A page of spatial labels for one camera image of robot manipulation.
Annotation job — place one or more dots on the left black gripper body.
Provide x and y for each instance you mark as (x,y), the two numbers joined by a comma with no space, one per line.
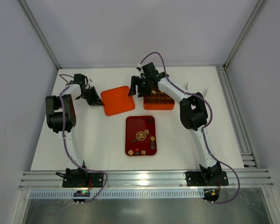
(87,92)

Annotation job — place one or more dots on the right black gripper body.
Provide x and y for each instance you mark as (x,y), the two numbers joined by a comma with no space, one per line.
(138,83)

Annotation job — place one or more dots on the orange chocolate box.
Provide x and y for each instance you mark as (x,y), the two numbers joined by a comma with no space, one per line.
(158,100)

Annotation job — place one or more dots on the orange box lid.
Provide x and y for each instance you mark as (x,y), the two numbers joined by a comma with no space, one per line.
(117,101)

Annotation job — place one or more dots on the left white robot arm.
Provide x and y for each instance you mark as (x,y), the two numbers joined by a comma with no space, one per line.
(61,119)

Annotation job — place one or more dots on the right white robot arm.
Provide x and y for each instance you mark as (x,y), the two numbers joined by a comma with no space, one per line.
(193,116)

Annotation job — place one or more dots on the red lacquer tray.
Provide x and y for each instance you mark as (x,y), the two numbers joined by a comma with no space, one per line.
(136,138)

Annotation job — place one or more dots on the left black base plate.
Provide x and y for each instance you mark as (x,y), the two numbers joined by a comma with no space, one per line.
(79,178)

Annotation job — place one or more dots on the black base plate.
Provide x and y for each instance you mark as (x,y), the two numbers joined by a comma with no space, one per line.
(196,179)
(79,178)

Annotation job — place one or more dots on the aluminium mounting rail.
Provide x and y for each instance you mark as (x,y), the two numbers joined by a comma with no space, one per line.
(249,177)

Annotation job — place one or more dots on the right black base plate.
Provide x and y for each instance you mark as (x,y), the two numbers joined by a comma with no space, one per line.
(196,179)

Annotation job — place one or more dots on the slotted cable duct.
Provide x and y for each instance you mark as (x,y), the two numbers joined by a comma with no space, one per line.
(117,194)

